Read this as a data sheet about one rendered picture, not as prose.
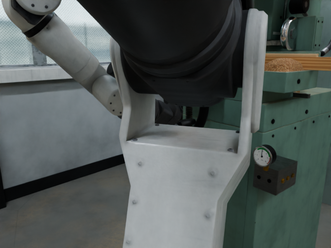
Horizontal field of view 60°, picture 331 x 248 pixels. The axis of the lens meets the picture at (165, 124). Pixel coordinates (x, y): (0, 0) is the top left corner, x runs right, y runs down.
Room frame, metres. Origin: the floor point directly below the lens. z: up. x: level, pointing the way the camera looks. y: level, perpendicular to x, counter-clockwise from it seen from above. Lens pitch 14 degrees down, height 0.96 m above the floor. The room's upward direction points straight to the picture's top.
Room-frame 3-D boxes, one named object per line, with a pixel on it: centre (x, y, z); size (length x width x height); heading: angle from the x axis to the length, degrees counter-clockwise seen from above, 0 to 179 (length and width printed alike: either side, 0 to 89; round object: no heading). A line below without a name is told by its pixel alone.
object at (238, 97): (1.09, -0.24, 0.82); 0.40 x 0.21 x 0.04; 40
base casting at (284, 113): (1.21, -0.38, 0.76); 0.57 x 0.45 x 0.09; 130
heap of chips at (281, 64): (0.90, -0.37, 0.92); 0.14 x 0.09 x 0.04; 130
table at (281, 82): (1.08, -0.19, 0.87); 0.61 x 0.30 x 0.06; 40
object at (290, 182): (0.84, -0.35, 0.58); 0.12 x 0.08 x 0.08; 130
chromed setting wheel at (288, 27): (1.12, -0.47, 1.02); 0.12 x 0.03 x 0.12; 130
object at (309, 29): (1.13, -0.53, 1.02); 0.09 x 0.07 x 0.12; 40
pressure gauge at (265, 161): (0.80, -0.29, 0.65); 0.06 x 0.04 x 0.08; 40
